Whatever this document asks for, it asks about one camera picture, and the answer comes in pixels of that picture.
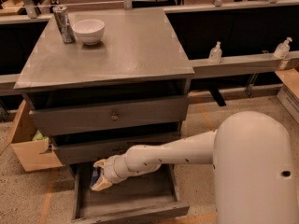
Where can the white ceramic bowl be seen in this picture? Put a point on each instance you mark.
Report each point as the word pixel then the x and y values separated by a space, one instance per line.
pixel 89 31

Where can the brown cardboard box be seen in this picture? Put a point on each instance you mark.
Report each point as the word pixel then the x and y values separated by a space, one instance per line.
pixel 34 155

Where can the silver metallic can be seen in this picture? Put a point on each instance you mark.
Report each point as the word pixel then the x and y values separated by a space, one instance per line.
pixel 63 24

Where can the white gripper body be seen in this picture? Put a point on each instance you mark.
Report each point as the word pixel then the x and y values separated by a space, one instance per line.
pixel 110 171

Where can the clear sanitizer pump bottle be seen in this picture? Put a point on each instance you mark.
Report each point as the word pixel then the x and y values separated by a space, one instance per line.
pixel 215 53

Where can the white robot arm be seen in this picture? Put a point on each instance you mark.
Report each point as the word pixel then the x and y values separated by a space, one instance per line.
pixel 252 162

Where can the grey metal railing beam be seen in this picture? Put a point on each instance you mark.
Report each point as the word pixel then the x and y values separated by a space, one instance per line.
pixel 233 64

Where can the grey wooden drawer cabinet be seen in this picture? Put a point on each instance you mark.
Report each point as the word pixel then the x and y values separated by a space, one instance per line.
pixel 97 101

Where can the open bottom grey drawer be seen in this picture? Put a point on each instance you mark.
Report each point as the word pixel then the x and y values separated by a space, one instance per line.
pixel 138 200

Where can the top grey drawer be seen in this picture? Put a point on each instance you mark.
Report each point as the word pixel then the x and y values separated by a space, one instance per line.
pixel 99 117

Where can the middle grey drawer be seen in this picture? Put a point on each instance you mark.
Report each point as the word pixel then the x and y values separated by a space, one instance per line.
pixel 97 150

